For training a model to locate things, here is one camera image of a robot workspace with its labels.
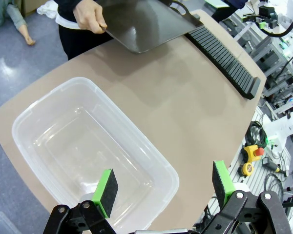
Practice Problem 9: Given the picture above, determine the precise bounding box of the person's right hand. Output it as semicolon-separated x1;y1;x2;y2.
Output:
72;0;108;34

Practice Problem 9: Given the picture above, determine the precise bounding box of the coiled black cable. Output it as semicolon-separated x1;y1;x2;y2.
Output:
245;120;268;149

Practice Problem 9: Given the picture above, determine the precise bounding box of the grey sleeved background arm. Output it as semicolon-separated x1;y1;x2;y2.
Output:
0;0;27;34

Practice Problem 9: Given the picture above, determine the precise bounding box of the aluminium profile frame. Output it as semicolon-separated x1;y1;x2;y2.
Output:
222;14;293;120

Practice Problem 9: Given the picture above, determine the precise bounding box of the grey metal tray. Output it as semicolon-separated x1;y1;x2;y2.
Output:
96;0;204;54

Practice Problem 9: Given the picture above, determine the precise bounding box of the small clear plastic container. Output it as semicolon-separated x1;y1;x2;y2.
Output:
0;211;21;234

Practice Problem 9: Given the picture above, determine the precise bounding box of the yellow emergency stop button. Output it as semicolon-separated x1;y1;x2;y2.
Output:
241;144;265;163

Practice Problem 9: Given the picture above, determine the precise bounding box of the brown cardboard box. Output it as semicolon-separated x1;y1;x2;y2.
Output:
21;0;48;17

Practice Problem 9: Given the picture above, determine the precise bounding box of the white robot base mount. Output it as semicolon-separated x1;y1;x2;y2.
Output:
261;107;293;152

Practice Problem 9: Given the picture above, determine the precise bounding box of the person in dark blue clothes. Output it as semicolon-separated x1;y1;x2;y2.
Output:
209;0;249;23

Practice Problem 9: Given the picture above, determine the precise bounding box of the white crumpled cloth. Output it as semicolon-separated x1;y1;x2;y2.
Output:
36;0;61;19

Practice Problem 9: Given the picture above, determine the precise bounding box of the background person hand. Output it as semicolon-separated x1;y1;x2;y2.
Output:
18;24;36;46

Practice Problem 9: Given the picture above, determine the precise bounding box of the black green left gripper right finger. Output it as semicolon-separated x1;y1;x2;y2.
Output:
200;160;293;234

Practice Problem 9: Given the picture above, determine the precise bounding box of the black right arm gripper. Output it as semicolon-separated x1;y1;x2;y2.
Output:
258;5;278;29

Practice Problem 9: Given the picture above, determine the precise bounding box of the black corrugated cable hose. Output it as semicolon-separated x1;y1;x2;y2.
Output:
261;14;293;38

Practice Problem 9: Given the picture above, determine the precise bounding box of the clear plastic storage box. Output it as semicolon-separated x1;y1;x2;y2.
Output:
11;77;180;231

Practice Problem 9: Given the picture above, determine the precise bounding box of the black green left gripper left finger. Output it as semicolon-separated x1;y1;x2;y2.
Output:
42;169;119;234

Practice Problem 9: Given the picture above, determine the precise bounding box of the black yellow handheld tool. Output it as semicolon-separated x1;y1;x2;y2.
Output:
261;156;288;175

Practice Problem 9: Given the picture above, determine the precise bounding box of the person torso in black clothes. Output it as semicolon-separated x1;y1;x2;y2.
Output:
54;0;114;61

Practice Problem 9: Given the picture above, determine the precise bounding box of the yellow tape measure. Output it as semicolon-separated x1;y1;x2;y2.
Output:
238;162;255;177

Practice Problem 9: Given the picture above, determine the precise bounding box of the black slotted PCB rack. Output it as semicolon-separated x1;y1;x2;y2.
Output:
185;25;261;100

